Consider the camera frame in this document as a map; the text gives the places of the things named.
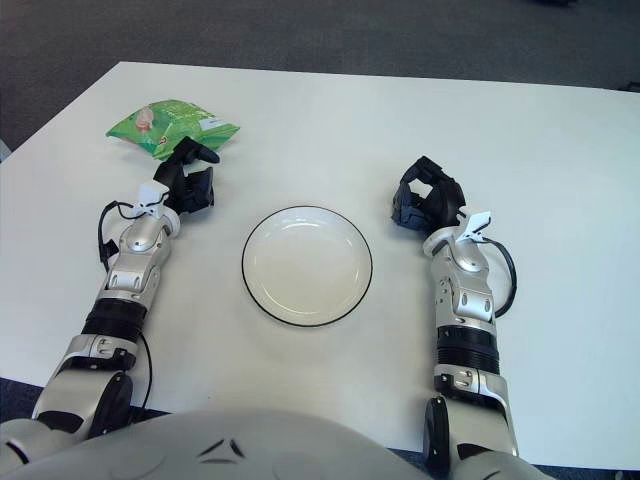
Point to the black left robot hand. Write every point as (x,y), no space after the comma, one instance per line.
(175,177)

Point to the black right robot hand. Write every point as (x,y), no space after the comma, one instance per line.
(442,200)

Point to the green snack bag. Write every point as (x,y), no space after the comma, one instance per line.
(170,117)

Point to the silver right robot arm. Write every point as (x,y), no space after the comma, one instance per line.
(465,300)

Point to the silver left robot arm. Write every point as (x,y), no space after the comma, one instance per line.
(135,250)

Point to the white plate with black rim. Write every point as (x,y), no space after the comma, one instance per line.
(305,270)

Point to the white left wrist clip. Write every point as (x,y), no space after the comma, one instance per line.
(150,193)

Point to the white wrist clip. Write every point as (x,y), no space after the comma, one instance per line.
(150,193)
(477,222)

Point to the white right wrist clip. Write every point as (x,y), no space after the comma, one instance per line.
(477,222)

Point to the white neighbouring table leg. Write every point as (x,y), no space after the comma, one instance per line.
(2,150)

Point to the silver robot torso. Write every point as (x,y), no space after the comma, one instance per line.
(280,445)

